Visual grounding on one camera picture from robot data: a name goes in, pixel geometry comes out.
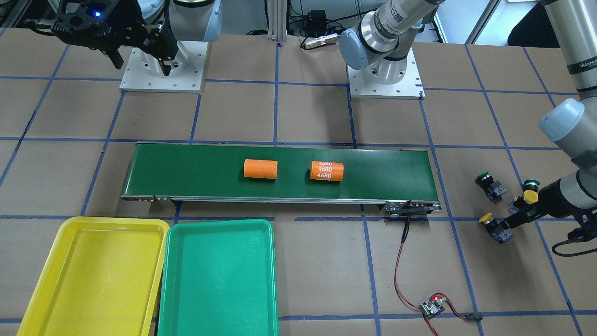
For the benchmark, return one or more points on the small motor controller board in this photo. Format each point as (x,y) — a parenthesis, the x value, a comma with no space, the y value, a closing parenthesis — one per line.
(432,307)

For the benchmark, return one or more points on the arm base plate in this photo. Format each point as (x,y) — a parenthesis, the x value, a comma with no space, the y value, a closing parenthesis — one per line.
(387,79)
(143,74)

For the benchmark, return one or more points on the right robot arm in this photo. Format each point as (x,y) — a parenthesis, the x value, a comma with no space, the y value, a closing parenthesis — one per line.
(190,20)

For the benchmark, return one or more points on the green push button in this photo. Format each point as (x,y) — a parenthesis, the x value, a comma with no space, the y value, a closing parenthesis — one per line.
(531,184)
(493,189)

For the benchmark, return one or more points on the plain orange cylinder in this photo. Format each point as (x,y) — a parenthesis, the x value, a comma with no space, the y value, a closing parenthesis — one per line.
(260,169)

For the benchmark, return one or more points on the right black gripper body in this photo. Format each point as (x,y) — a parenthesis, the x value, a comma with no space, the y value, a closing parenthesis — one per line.
(129,24)

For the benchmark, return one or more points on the yellow plastic tray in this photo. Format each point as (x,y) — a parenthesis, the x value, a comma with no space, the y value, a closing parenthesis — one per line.
(101,278)

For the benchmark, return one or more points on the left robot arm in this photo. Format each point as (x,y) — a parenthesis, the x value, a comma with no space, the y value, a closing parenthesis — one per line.
(389,31)

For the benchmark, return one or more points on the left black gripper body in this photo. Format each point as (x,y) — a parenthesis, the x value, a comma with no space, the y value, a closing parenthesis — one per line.
(549,192)

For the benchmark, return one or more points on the green push button outer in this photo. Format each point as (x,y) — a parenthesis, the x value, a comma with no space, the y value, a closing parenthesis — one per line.
(531,184)

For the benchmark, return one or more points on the black power adapter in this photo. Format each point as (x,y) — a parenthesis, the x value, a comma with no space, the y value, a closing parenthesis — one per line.
(315,23)

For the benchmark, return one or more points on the orange cylinder marked 4680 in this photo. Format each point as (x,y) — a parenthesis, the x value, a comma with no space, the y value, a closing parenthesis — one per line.
(327,171)

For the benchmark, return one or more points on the green plastic tray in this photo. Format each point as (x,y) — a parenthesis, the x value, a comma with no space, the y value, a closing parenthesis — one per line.
(219,279)

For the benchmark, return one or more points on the aluminium frame post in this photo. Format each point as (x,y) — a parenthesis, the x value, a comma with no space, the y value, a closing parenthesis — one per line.
(277,18)

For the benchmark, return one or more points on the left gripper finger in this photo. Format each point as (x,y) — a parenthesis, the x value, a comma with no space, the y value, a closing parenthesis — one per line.
(520,218)

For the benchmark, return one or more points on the green push button inner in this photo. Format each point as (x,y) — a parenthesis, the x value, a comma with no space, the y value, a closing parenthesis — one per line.
(493,189)

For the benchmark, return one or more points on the yellow push button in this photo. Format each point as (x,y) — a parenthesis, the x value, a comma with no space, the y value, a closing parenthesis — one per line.
(499,231)
(527,198)

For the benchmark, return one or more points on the green conveyor belt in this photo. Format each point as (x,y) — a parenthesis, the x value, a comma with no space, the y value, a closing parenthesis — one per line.
(400,182)

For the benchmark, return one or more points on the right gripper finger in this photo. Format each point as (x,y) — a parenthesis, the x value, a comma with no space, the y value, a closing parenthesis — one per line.
(159,42)
(112,52)

